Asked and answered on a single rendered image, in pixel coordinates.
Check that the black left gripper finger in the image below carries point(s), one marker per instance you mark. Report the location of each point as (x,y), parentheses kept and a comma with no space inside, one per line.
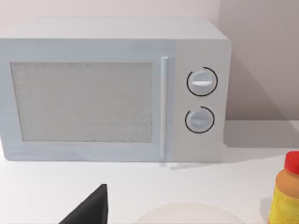
(93,207)

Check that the pale microwave door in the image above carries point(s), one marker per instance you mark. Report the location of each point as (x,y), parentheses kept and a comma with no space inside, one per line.
(81,149)

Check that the round white coaster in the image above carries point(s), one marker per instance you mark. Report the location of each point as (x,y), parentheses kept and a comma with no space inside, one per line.
(189,214)

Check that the pale microwave oven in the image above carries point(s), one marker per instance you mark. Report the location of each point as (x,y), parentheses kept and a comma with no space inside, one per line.
(198,144)

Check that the small pale microwave knob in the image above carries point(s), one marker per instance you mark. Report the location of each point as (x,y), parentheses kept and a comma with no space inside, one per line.
(199,120)

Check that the large pale microwave knob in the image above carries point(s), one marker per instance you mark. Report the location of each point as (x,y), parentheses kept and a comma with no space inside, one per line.
(202,81)

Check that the orange bottle with red cap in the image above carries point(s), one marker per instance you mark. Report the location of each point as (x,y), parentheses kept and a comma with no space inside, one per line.
(286,196)

